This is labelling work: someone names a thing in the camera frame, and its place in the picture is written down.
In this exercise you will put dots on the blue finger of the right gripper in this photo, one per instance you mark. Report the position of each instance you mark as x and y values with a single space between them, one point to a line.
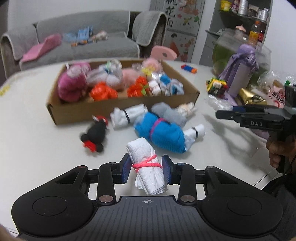
257 109
229 115

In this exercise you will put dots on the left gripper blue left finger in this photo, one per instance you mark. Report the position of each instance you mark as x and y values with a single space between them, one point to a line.
110 174

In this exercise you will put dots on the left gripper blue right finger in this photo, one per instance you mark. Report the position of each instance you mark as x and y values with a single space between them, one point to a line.
183 175

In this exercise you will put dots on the clear plastic bag bundle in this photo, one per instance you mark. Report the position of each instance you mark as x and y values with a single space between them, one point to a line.
219 104

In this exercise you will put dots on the white roll pink band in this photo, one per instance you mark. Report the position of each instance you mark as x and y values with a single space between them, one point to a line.
149 169

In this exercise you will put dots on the black haired doll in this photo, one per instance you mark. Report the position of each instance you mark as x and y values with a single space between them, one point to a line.
95 135

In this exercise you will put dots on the white roll black band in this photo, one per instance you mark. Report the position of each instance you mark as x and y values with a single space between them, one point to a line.
192 134
123 117

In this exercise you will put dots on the blue knit sock bundle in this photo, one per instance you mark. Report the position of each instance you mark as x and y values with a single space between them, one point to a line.
161 133

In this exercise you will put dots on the light blue cloth bundle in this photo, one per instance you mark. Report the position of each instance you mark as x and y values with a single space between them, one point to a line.
171 86

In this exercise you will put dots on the orange plastic bag bundle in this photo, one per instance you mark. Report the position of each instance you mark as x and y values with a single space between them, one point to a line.
102 91

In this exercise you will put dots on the magenta plush toy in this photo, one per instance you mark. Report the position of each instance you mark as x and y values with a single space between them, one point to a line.
72 85

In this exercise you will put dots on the pink fluffy pompom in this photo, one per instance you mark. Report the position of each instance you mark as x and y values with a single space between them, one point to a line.
153 64
129 76

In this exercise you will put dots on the white cloth bundle blue band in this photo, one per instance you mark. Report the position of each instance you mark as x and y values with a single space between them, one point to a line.
110 73

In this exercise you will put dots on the right hand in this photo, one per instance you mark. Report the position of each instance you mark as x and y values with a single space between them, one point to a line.
277 149

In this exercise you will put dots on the pink snack packet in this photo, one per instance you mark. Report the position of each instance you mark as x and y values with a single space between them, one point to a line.
276 97

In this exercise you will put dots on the gold snack bag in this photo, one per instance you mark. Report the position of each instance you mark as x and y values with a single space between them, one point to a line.
247 97

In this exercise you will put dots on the multicolour block cube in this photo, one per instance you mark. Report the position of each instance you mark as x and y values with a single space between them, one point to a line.
216 87

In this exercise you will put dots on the purple water bottle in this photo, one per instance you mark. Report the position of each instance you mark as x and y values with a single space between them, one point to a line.
239 69

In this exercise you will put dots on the grey sock bundle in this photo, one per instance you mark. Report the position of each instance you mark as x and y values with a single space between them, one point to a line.
169 114

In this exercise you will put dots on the white roll beige band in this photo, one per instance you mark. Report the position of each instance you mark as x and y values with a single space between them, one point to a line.
187 109

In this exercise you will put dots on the blue orange block toy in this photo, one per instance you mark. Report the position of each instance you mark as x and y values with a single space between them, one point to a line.
189 69

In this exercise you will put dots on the brown cardboard box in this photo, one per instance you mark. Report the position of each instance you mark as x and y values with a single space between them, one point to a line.
65 113

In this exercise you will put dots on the glass fish bowl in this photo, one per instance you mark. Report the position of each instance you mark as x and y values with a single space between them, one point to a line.
227 45

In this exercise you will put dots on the orange drink bottle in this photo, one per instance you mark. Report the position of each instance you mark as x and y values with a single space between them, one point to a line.
254 34

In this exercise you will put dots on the grey shelf cabinet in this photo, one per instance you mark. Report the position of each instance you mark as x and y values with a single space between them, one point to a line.
220 20

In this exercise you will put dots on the pink child chair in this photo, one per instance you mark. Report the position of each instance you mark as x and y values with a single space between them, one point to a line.
163 53

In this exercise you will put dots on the flower poster board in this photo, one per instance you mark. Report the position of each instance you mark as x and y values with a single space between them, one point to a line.
184 18

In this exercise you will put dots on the yellow item on table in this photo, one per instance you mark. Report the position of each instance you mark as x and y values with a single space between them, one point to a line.
4 90

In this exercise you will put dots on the small plush on sofa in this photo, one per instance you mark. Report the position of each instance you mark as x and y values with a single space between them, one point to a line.
100 36

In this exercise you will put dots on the grey sofa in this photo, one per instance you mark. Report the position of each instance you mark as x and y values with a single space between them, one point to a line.
131 34

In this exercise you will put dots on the blue toy on sofa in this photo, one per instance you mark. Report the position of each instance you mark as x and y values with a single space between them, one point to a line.
82 34

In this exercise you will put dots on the pink cushion on sofa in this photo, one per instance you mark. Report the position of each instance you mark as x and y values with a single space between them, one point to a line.
37 51

